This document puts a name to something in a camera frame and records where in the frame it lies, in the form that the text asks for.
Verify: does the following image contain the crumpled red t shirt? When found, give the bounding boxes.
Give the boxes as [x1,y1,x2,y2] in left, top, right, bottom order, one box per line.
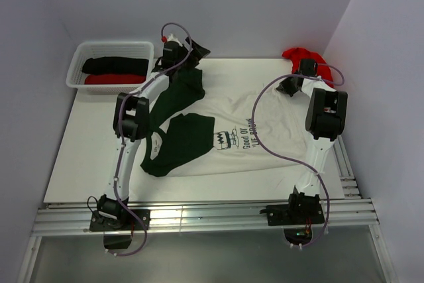
[282,47,333,82]

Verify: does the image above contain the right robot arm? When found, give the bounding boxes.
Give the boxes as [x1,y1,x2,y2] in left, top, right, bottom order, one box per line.
[277,58,348,223]

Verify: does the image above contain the rolled black t shirt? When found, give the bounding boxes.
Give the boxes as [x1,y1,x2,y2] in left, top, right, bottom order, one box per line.
[81,56,149,76]

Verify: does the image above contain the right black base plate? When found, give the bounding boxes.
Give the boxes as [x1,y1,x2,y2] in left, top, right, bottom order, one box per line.
[260,203,325,226]

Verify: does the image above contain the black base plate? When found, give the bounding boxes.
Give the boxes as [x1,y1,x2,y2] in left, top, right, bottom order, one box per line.
[260,203,325,226]
[89,209,150,232]

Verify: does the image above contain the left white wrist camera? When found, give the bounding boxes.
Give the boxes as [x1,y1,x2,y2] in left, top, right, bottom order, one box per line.
[161,33,184,47]

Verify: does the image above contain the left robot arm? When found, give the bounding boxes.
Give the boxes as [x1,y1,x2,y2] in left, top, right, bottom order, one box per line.
[97,34,211,229]

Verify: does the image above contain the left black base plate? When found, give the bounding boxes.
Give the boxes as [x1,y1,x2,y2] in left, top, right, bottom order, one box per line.
[89,209,150,232]

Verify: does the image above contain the aluminium frame rail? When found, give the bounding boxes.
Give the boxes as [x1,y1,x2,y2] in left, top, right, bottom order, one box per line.
[17,138,398,282]

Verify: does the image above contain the rolled red t shirt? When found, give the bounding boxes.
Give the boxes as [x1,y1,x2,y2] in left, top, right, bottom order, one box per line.
[84,74,146,85]

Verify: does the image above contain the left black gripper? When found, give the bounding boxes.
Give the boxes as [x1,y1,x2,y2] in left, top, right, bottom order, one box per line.
[174,37,209,73]

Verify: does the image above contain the white and green t shirt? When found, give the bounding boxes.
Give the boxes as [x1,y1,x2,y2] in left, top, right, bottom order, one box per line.
[140,69,307,178]

